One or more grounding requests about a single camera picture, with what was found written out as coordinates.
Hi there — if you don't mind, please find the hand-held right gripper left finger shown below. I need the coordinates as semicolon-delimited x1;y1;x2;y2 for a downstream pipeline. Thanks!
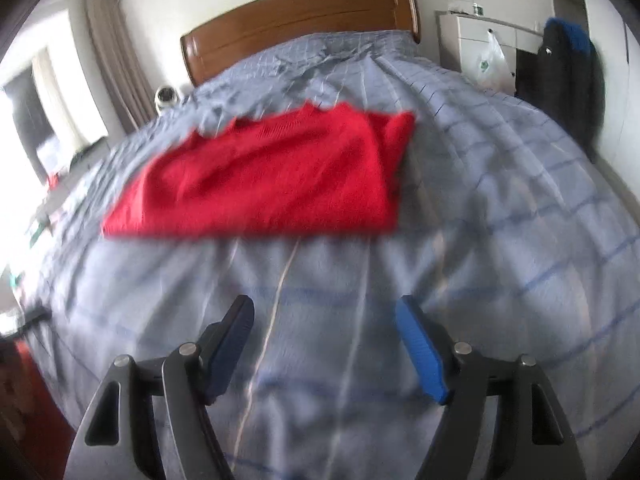
62;295;255;480

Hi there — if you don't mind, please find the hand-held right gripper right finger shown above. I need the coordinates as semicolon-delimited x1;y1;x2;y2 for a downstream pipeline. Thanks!
395;296;583;480

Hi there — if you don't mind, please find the red shirt with white print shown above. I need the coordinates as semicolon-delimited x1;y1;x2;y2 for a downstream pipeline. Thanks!
101;102;417;238

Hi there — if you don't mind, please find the blue-grey checked bed sheet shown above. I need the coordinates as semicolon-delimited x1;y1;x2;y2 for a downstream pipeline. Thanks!
22;30;640;480

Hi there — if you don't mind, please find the small white fan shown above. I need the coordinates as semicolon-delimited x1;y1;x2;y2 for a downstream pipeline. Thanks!
154;86;180;113

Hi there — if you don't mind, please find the window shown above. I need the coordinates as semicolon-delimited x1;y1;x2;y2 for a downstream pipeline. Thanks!
0;45;108;186

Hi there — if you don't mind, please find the white plastic bag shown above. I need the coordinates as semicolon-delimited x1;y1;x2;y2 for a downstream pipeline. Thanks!
471;30;512;90

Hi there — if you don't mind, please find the beige curtain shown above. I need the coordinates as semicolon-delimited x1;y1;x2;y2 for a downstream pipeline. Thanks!
85;0;161;133

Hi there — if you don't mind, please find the white cabinet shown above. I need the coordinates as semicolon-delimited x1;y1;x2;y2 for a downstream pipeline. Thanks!
434;9;546;96

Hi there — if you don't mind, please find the wooden headboard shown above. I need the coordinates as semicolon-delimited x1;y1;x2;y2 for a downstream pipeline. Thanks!
180;0;422;86

